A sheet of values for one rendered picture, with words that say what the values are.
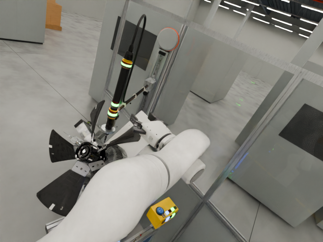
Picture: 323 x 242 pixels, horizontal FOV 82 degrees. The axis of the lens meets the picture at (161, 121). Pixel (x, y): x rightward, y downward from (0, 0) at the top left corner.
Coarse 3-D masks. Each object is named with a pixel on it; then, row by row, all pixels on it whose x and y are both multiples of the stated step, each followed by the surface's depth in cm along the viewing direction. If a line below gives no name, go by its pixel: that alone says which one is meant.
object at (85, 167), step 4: (76, 164) 109; (80, 164) 110; (84, 164) 110; (72, 168) 108; (76, 168) 109; (84, 168) 110; (88, 168) 111; (76, 172) 109; (80, 172) 110; (84, 172) 110; (84, 176) 110
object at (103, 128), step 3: (117, 114) 93; (117, 117) 94; (114, 120) 94; (114, 123) 96; (102, 126) 94; (102, 129) 92; (105, 129) 93; (111, 129) 94; (114, 129) 95; (105, 132) 92; (108, 132) 92; (111, 132) 92
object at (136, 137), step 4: (132, 128) 114; (128, 132) 111; (132, 132) 108; (120, 136) 112; (124, 136) 107; (128, 136) 105; (132, 136) 103; (136, 136) 102; (140, 136) 101; (112, 140) 114; (116, 140) 107; (120, 140) 105; (124, 140) 103; (128, 140) 101; (132, 140) 100; (136, 140) 99; (108, 144) 108; (112, 144) 105; (116, 144) 103
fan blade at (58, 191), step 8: (64, 176) 106; (72, 176) 107; (80, 176) 109; (48, 184) 105; (56, 184) 105; (64, 184) 105; (72, 184) 107; (80, 184) 109; (40, 192) 104; (48, 192) 104; (56, 192) 104; (64, 192) 105; (72, 192) 107; (40, 200) 103; (48, 200) 103; (56, 200) 104; (64, 200) 105; (72, 200) 106; (48, 208) 103; (56, 208) 103; (64, 208) 104; (64, 216) 103
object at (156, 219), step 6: (168, 198) 120; (156, 204) 113; (162, 204) 115; (168, 204) 117; (174, 204) 118; (150, 210) 111; (156, 210) 110; (174, 210) 114; (150, 216) 112; (156, 216) 108; (168, 216) 110; (156, 222) 108; (156, 228) 109
